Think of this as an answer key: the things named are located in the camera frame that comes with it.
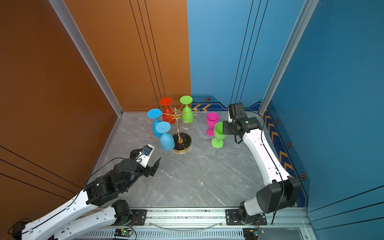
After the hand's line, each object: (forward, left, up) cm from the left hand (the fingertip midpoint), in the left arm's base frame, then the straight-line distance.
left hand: (152, 152), depth 70 cm
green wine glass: (+12, -32, +1) cm, 34 cm away
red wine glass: (+22, -5, +3) cm, 23 cm away
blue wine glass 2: (+9, -5, -3) cm, 11 cm away
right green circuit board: (-29, -48, -24) cm, 61 cm away
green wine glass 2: (+30, -15, -3) cm, 33 cm away
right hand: (+16, -37, +1) cm, 40 cm away
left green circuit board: (-29, +14, -26) cm, 41 cm away
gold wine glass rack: (+21, -11, -21) cm, 32 cm away
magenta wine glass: (+32, -31, -10) cm, 45 cm away
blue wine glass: (+21, +2, +5) cm, 21 cm away
